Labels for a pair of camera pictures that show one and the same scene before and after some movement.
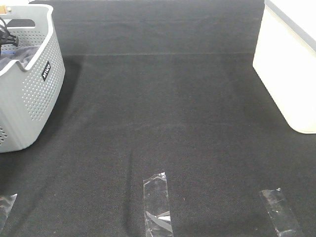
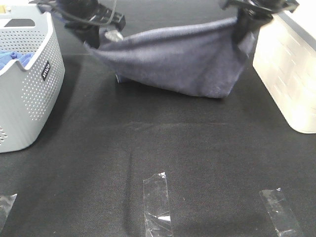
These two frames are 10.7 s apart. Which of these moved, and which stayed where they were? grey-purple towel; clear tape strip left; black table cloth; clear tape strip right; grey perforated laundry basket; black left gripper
Moved: grey-purple towel; black left gripper
Stayed: clear tape strip right; black table cloth; clear tape strip left; grey perforated laundry basket
